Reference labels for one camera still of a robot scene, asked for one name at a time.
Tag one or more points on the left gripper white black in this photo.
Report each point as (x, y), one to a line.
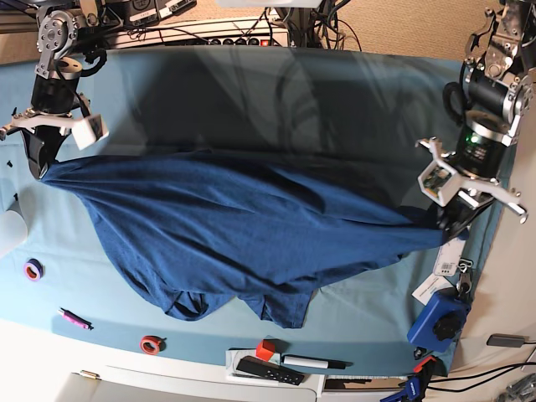
(461, 197)

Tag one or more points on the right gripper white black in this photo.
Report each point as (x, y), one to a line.
(44, 134)

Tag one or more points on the dark blue t-shirt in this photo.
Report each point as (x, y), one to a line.
(188, 232)

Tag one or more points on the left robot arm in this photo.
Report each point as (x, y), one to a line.
(488, 102)

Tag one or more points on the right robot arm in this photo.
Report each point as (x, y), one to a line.
(69, 34)

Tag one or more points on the white packaged item blister card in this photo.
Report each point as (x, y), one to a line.
(448, 257)

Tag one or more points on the metal carabiner keys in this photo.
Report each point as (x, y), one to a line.
(464, 283)

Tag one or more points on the white paper card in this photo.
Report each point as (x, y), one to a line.
(432, 284)

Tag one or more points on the white paper roll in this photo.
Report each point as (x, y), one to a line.
(13, 231)

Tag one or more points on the blue box black knob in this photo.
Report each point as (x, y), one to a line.
(440, 321)

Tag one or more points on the purple tape roll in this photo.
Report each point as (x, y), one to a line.
(33, 270)

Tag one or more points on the light blue table cloth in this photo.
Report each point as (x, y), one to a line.
(349, 116)

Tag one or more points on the grey adapter box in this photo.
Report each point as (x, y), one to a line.
(506, 341)

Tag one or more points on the orange black lower clamp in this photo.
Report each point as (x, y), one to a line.
(427, 361)

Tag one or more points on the pink marker pen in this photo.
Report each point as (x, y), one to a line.
(74, 319)

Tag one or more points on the black foot pedal start label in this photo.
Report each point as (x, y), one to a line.
(142, 11)

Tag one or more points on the blue black clamp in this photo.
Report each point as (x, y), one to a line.
(413, 390)

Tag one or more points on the white black marker pen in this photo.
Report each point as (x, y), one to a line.
(317, 363)

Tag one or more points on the red tape roll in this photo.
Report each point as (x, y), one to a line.
(152, 345)

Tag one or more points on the red cube block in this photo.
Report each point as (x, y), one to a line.
(265, 350)

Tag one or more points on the black remote control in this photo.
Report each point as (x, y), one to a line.
(269, 371)

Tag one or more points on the white book under remote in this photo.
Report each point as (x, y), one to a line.
(312, 380)

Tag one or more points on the white power strip red switch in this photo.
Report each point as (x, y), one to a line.
(249, 41)

